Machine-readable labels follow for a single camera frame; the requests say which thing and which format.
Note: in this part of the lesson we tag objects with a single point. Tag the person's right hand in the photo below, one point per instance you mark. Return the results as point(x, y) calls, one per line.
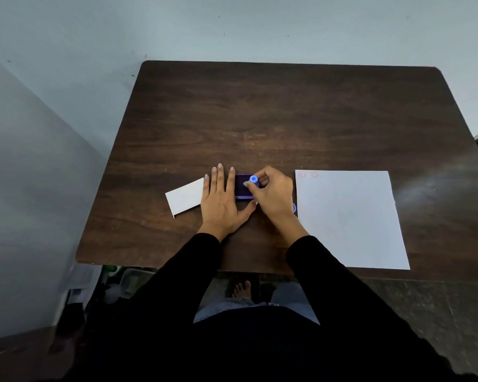
point(277, 196)

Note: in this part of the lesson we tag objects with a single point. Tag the person's left hand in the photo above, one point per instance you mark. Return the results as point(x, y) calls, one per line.
point(219, 206)

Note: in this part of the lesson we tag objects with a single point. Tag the person's left little finger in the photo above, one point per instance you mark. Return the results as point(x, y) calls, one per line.
point(206, 186)

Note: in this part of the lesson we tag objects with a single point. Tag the person's left middle finger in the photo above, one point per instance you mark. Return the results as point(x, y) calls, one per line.
point(221, 178)

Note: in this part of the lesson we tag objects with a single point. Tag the person's left thumb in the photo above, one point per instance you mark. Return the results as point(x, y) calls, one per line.
point(247, 211)

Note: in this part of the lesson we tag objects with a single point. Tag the person's right thumb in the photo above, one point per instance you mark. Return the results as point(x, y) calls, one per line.
point(251, 187)

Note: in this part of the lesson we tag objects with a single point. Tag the purple ink pad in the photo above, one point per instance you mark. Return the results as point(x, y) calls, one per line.
point(241, 188)

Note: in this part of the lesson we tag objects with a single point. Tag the person's right forearm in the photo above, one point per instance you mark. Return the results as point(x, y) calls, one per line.
point(314, 270)

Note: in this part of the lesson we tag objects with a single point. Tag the person's left forearm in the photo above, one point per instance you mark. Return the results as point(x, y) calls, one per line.
point(183, 270)

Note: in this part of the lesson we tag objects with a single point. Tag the small white card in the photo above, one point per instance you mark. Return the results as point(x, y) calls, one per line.
point(185, 196)

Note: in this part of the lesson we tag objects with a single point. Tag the person's bare foot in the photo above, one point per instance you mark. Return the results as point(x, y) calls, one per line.
point(241, 290)

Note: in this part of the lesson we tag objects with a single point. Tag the large white paper sheet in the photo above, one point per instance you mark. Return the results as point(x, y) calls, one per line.
point(350, 222)

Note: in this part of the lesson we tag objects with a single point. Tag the person's blue jeans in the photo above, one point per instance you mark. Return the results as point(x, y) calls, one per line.
point(298, 302)

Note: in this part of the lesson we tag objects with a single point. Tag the grey box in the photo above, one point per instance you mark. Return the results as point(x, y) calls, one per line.
point(135, 282)

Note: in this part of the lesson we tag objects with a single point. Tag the green object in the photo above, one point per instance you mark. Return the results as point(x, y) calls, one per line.
point(110, 268)

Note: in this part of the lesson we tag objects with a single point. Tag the person's black shirt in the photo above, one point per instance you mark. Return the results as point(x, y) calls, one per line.
point(259, 346)

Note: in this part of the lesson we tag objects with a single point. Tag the white papers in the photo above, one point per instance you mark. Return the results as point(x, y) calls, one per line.
point(81, 278)

